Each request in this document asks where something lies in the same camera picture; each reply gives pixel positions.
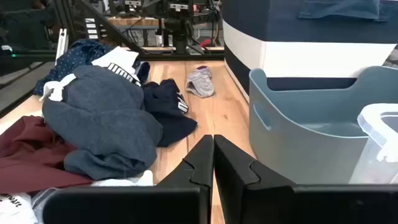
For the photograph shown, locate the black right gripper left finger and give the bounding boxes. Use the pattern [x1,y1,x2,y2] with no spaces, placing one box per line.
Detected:
[42,134,215,224]

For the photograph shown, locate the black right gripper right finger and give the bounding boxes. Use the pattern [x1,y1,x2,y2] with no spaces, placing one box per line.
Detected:
[213,134,398,224]

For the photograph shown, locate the white knit cloth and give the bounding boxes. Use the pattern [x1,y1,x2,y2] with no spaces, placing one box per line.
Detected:
[90,169,155,187]

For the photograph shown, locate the navy briefs lettered waistband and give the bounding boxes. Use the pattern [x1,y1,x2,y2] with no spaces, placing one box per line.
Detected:
[142,78,198,147]

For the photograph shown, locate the slate blue drawstring shorts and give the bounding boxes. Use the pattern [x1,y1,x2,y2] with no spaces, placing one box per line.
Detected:
[39,65,164,181]

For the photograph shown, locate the grey purple sock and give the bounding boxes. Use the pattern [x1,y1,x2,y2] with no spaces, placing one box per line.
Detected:
[185,65,215,99]

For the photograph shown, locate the maroon cloth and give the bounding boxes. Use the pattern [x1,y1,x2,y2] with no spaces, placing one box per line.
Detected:
[0,115,94,194]

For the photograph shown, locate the navy dotted shirt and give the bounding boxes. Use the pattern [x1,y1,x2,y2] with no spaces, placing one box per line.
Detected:
[33,39,150,96]

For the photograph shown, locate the teal plastic basket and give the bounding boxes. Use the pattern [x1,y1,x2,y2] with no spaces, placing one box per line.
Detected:
[248,65,398,185]

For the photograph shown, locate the clear plastic container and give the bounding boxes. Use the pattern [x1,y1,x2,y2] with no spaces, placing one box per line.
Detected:
[348,103,398,185]

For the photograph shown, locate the white cloth black waistband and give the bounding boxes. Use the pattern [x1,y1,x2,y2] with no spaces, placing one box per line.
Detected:
[91,45,142,87]

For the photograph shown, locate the navy white striped fabric bin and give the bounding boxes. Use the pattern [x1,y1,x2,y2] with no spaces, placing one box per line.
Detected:
[221,0,398,103]

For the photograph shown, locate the white cloth black print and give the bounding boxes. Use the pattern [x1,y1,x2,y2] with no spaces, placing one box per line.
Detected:
[0,192,38,224]

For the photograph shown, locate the wooden background table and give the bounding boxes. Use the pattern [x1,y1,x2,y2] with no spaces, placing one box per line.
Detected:
[107,16,224,47]

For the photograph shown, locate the black aluminium frame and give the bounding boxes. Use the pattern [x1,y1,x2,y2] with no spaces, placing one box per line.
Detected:
[54,0,224,62]

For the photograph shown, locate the white metal bracket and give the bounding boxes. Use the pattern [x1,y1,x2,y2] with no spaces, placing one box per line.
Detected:
[55,28,68,65]

